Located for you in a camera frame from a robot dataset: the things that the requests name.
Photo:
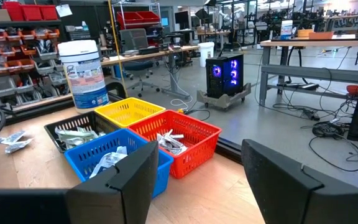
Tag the grey frame wooden workbench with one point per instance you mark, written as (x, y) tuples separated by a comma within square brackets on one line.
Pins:
[(315, 73)]

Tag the long wooden desk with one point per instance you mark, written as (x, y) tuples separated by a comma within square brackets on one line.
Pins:
[(154, 53)]

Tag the black power brick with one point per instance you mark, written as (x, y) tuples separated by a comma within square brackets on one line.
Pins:
[(312, 114)]

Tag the red slotted plastic basket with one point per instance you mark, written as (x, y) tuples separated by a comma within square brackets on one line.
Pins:
[(194, 155)]

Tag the small red print wrapper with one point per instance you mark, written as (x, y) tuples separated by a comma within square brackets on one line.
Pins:
[(169, 146)]

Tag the white bucket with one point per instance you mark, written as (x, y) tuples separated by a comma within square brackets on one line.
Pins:
[(206, 54)]

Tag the grey office chair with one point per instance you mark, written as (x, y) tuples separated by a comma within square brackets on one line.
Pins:
[(134, 39)]

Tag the white yellow wipes canister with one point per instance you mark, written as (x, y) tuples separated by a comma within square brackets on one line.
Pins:
[(84, 77)]

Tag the white blue wipes canister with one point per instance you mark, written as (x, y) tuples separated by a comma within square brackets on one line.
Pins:
[(286, 29)]

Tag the blue slotted plastic basket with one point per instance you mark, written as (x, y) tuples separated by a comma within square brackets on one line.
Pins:
[(85, 158)]

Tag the white paper sign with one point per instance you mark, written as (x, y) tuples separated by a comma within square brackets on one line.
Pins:
[(64, 10)]

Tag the tan bowl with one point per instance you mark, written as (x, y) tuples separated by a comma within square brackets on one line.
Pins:
[(305, 33)]

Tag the orange tray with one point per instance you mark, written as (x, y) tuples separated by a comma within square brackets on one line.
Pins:
[(321, 35)]

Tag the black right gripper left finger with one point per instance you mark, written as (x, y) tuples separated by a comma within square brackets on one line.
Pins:
[(113, 202)]

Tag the red white bin rack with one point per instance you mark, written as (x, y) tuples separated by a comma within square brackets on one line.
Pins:
[(17, 62)]

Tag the grey wheeled dolly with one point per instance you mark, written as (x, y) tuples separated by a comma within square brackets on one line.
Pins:
[(224, 101)]

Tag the black slotted plastic basket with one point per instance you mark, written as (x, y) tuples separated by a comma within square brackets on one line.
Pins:
[(73, 121)]

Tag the small orange red object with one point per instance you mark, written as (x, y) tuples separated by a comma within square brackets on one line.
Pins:
[(354, 90)]

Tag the flat black desk box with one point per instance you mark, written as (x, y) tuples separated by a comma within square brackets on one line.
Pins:
[(148, 50)]

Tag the yellow slotted plastic basket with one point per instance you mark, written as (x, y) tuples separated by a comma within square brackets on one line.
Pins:
[(129, 110)]

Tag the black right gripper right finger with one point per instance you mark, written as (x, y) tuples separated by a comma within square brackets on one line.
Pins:
[(287, 202)]

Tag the black power strip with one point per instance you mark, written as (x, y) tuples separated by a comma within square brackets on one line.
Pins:
[(300, 86)]

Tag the red storage bin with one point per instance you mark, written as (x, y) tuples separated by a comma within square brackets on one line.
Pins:
[(13, 11), (32, 12), (48, 12)]

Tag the black monitor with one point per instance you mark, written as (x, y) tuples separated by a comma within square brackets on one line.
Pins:
[(181, 18)]

